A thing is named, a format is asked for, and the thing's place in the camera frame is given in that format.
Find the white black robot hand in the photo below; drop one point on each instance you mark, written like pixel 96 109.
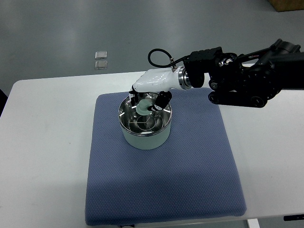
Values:
pixel 159 81

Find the blue quilted mat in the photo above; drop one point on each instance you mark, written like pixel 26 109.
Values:
pixel 192 175

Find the green steel pot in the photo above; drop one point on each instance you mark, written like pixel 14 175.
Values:
pixel 147 143

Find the glass lid with green knob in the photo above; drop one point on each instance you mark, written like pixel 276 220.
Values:
pixel 126 109

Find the dark clothed person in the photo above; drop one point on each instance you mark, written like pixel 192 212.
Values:
pixel 3 100

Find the wire steaming rack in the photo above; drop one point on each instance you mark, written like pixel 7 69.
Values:
pixel 145 123

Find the black table bracket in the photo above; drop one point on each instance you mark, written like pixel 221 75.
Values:
pixel 294 217

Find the upper metal floor plate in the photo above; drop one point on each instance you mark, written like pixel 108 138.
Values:
pixel 101 55

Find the brown cardboard box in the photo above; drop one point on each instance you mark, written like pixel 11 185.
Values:
pixel 287 5

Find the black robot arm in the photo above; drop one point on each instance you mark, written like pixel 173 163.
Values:
pixel 247 80

